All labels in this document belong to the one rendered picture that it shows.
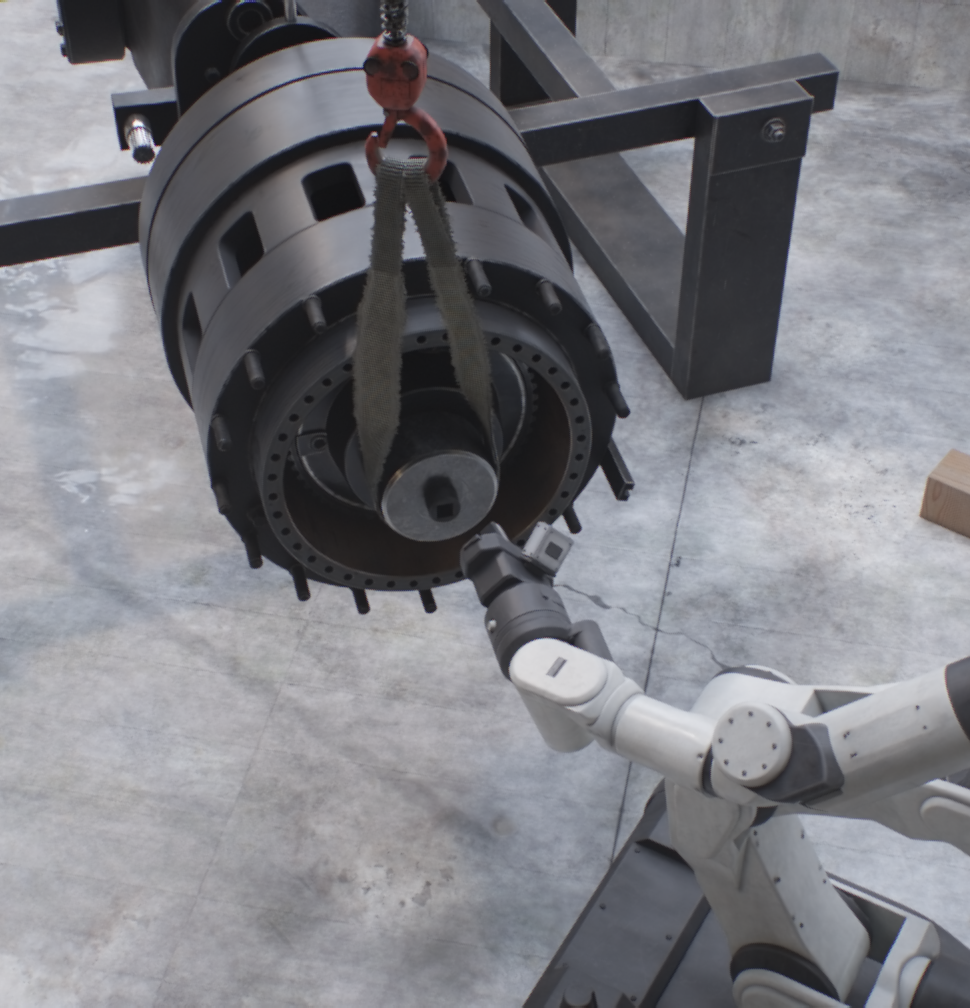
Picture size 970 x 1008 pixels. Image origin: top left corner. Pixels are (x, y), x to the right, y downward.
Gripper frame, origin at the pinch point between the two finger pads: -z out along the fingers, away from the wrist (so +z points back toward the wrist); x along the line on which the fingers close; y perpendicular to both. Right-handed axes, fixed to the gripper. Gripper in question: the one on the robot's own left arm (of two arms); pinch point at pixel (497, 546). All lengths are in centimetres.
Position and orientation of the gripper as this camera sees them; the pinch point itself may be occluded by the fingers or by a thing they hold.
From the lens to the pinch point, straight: 207.3
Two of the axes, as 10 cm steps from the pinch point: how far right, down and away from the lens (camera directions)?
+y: 7.0, -6.3, -3.3
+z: 2.5, 6.5, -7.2
